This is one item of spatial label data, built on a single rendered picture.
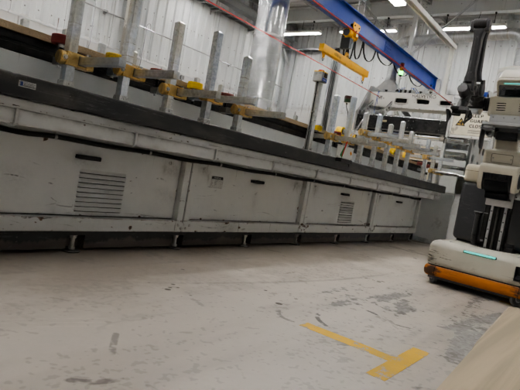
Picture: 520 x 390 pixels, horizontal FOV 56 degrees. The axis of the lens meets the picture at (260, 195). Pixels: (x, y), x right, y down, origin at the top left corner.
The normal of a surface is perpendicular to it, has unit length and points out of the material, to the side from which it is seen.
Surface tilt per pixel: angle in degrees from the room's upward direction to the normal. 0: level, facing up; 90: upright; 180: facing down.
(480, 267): 90
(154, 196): 90
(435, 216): 90
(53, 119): 90
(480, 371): 0
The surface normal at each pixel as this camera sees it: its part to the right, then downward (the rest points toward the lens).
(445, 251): -0.60, -0.07
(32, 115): 0.78, 0.17
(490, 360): 0.18, -0.98
